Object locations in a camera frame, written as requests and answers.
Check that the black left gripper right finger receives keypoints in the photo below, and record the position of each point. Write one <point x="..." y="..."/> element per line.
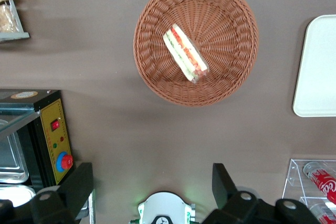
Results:
<point x="223" y="184"/>

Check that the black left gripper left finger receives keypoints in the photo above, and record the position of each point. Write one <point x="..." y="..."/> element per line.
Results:
<point x="74" y="184"/>

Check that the triangle sandwich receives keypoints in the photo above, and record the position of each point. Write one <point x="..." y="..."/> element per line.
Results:
<point x="185" y="52"/>

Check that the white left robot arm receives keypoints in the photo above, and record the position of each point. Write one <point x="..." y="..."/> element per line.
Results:
<point x="165" y="208"/>

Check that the beige plastic tray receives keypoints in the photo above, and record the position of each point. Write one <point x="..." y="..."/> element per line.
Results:
<point x="319" y="69"/>

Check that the grey snack tray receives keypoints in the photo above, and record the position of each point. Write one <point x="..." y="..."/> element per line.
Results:
<point x="15" y="35"/>

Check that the round brown wicker basket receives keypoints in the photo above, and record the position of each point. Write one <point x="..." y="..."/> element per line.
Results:
<point x="223" y="11"/>

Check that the steel warmer pan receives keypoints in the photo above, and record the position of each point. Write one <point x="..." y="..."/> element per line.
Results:
<point x="10" y="155"/>
<point x="15" y="195"/>

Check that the black food warmer appliance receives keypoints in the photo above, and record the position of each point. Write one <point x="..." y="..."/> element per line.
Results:
<point x="50" y="129"/>

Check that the clear acrylic bottle rack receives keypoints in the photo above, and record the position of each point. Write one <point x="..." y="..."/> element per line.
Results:
<point x="296" y="182"/>

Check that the red cola bottle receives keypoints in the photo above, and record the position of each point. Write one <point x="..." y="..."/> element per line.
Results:
<point x="326" y="214"/>
<point x="321" y="179"/>

